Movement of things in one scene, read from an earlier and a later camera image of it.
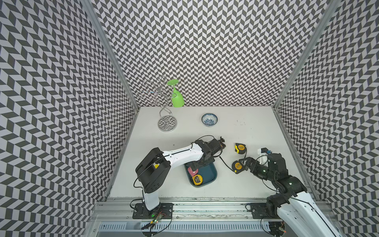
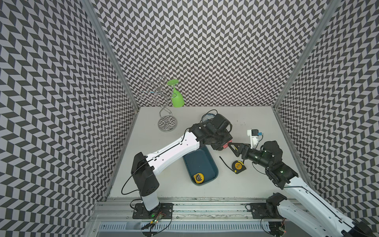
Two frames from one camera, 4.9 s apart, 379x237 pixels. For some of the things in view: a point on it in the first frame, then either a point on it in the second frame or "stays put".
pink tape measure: (192, 173) → (226, 145)
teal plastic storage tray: (208, 173) stays put
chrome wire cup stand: (167, 123) stays put
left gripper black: (209, 161) → (227, 137)
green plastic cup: (177, 99) stays put
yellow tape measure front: (197, 179) stays put
